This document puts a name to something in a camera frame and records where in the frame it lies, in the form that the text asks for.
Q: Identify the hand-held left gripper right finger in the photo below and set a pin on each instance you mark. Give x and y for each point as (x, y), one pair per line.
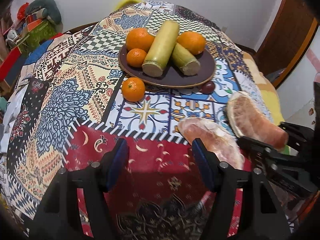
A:
(203, 167)

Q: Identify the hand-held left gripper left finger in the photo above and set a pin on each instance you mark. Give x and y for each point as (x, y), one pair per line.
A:
(117, 165)

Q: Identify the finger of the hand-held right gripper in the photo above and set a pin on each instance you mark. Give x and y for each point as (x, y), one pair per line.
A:
(302, 137)
(275, 162)

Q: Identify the pink pomelo segment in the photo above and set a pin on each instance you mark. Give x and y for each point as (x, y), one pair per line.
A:
(255, 120)
(212, 142)

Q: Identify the small mandarin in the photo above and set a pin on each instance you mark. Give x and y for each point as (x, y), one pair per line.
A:
(133, 89)
(136, 57)

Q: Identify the purple ceramic plate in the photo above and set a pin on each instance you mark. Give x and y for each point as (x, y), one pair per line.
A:
(175, 78)

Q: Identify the short sugarcane piece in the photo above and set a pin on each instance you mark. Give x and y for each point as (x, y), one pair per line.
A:
(185, 60)

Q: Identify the long sugarcane piece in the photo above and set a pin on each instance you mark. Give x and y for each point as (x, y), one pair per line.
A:
(162, 47)

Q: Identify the large orange with white sticker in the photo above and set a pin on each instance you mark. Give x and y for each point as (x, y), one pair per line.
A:
(139, 40)

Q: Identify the yellow blanket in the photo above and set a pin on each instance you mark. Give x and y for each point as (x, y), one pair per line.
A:
(266, 92)

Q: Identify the patchwork patterned tablecloth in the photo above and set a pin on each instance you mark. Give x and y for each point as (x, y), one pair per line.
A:
(75, 105)

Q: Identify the dark red plum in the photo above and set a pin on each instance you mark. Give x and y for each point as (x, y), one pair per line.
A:
(207, 87)

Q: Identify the wooden door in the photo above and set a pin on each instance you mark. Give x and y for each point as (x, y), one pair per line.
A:
(285, 30)

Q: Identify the white cloth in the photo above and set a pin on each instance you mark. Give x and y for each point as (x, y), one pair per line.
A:
(5, 120)

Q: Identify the blue cloth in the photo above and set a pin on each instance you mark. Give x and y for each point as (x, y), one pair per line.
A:
(37, 52)

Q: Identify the red box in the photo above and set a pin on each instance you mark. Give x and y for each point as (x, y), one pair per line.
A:
(10, 60)

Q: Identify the green patterned box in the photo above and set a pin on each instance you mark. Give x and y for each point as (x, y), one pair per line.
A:
(37, 33)

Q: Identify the orange box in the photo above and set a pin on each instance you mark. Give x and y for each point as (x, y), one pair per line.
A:
(33, 20)

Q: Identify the red plastic bag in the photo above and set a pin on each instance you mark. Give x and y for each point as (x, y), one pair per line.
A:
(22, 9)

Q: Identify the dark wooden bed frame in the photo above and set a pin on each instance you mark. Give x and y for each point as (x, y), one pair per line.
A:
(80, 28)

